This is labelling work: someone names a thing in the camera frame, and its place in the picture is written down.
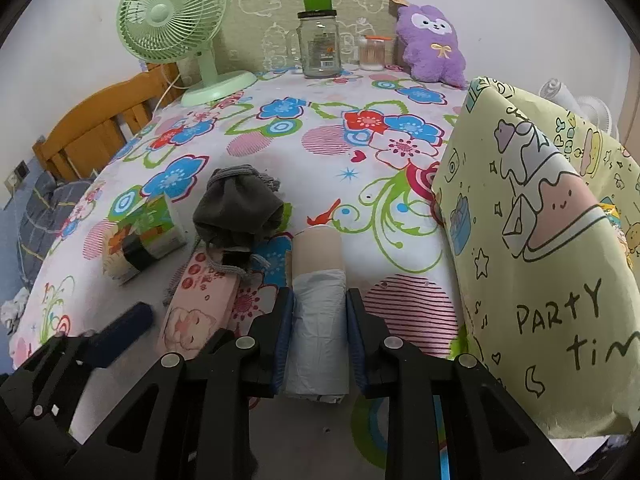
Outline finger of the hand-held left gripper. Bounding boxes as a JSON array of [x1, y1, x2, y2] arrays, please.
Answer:
[[0, 301, 154, 467]]

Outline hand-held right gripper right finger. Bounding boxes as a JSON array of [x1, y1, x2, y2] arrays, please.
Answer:
[[346, 287, 576, 480]]

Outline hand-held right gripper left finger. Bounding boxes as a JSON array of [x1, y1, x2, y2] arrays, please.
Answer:
[[60, 287, 297, 480]]

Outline roll of trash bags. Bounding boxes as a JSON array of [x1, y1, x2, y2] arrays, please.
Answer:
[[284, 226, 350, 405]]

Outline yellow printed paper box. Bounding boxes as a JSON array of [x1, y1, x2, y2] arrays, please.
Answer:
[[431, 76, 640, 440]]

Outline pink tissue pack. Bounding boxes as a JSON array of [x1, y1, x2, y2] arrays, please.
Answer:
[[157, 247, 241, 361]]

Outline green and orange carton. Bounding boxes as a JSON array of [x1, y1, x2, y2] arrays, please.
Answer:
[[102, 195, 187, 287]]

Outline white crumpled cloth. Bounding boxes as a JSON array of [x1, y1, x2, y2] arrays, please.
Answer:
[[0, 287, 31, 333]]

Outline grey striped bedding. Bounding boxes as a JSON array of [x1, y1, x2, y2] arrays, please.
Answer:
[[15, 170, 96, 291]]

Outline wooden chair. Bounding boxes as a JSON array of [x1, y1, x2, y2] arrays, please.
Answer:
[[32, 62, 183, 183]]

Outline small jar with orange lid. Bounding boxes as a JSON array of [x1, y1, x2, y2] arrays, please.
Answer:
[[359, 35, 391, 72]]

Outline purple plush rabbit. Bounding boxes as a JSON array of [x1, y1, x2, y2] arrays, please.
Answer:
[[389, 0, 468, 88]]

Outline glass jar with green lid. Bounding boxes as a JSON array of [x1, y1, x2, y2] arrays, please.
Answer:
[[289, 0, 343, 80]]

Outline green desk fan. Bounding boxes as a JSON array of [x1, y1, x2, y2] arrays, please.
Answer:
[[116, 0, 258, 107]]

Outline green printed board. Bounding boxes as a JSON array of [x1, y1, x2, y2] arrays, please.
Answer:
[[215, 0, 399, 75]]

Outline white standing fan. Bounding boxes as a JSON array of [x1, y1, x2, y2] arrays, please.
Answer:
[[539, 77, 621, 143]]

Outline grey drawstring pouch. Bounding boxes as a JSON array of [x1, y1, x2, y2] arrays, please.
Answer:
[[164, 164, 286, 306]]

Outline wall socket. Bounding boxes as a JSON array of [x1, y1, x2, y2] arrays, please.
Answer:
[[2, 160, 30, 192]]

